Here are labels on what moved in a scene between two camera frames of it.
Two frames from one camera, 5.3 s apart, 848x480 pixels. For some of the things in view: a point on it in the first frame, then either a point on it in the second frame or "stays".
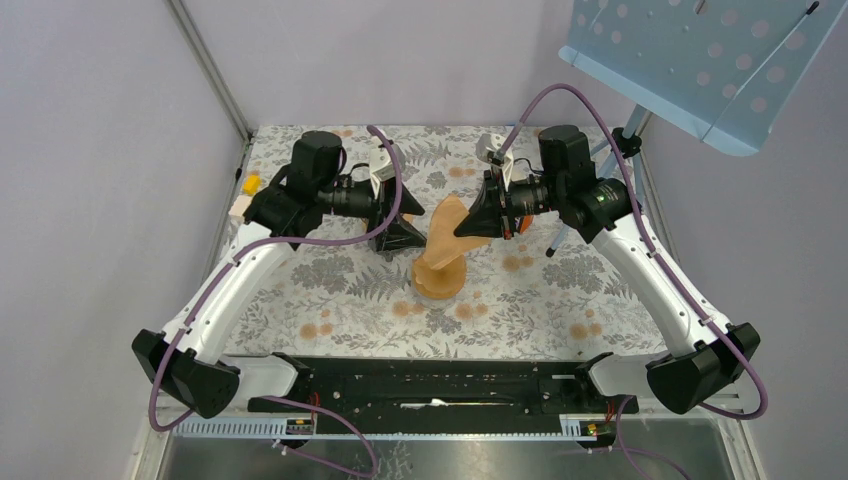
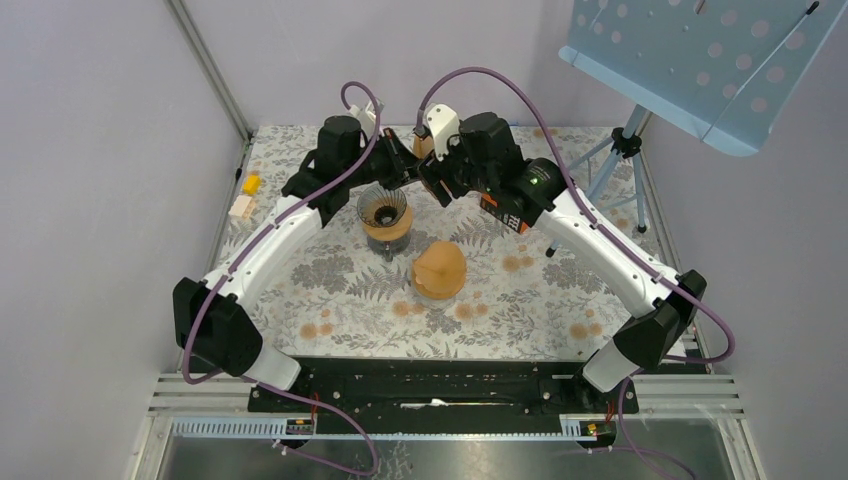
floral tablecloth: x=434 y=244 stays
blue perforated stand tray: x=726 y=72 stays
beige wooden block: x=239 y=206 stays
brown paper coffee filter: x=441 y=281 stays
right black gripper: x=485 y=217 -> x=432 y=171
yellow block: x=251 y=184 stays
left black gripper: x=400 y=233 -> x=400 y=158
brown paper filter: x=443 y=246 -> x=423 y=146
